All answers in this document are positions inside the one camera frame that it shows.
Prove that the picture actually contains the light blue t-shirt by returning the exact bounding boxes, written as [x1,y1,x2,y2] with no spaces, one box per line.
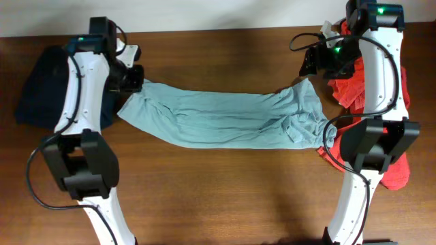
[117,79,337,150]

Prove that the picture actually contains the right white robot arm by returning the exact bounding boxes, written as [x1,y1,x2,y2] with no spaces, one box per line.
[299,0,420,245]

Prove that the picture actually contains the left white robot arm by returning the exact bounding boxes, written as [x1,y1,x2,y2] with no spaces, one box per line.
[39,17,144,244]

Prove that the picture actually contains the red t-shirt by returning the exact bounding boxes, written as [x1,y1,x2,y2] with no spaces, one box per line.
[316,20,411,191]

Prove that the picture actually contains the folded navy blue garment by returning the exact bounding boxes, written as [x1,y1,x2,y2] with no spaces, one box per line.
[14,46,119,131]

